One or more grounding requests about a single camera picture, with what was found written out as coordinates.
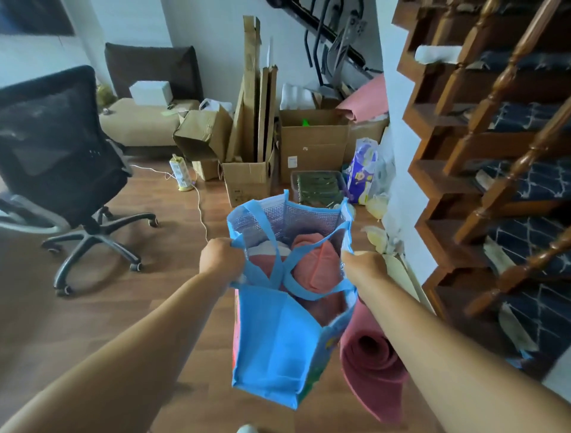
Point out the person's left hand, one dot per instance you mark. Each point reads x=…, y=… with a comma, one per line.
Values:
x=221, y=261

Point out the open low cardboard box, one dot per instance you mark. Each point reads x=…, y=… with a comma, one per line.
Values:
x=247, y=183

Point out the tiny cardboard box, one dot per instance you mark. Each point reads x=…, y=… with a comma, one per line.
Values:
x=206, y=170

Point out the large open cardboard box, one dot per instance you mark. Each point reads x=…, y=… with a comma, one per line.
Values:
x=312, y=147

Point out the white foam packing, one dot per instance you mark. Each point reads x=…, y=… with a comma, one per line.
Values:
x=296, y=97

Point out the person's left forearm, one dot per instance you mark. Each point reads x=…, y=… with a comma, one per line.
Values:
x=125, y=357

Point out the pink foam sheet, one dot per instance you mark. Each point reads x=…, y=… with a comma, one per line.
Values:
x=366, y=100

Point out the black office chair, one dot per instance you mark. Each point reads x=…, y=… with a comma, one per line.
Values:
x=58, y=147

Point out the light blue printed tote bag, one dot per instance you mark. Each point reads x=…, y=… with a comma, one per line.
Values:
x=267, y=339

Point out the red-brown folded cloth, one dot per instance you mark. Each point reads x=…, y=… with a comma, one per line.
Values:
x=316, y=267

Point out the crumpled tilted cardboard box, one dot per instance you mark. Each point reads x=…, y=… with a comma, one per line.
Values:
x=203, y=134

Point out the white plastic bag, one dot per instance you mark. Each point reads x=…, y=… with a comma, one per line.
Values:
x=214, y=106

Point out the person's right forearm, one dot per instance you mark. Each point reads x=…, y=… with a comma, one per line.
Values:
x=455, y=370

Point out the dark patterned stair carpets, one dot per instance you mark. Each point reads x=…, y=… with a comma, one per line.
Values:
x=535, y=178

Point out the yellowish plastic bag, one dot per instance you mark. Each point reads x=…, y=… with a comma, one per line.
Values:
x=378, y=206

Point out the tall flat cardboard box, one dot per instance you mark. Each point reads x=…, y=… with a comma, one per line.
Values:
x=250, y=89

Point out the pink yoga mat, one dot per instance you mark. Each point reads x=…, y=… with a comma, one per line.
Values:
x=370, y=366

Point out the flat cardboard panels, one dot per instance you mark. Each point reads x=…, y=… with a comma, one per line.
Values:
x=267, y=116

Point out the white power strip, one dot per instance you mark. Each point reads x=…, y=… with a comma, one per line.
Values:
x=180, y=174

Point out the white box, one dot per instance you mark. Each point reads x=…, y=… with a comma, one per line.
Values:
x=151, y=93

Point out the white folded cloth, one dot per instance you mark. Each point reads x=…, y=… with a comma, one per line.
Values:
x=267, y=250

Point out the white paper sheet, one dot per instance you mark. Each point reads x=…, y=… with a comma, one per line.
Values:
x=437, y=54

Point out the person's right hand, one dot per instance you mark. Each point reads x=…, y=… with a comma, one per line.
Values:
x=366, y=272

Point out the plain cardboard box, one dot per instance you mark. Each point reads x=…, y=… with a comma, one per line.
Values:
x=363, y=138

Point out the green slatted folding stool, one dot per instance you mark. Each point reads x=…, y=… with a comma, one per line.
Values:
x=319, y=189

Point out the brown sofa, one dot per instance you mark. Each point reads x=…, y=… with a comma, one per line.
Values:
x=142, y=120

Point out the person's white left shoe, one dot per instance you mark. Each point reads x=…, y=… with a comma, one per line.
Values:
x=247, y=429

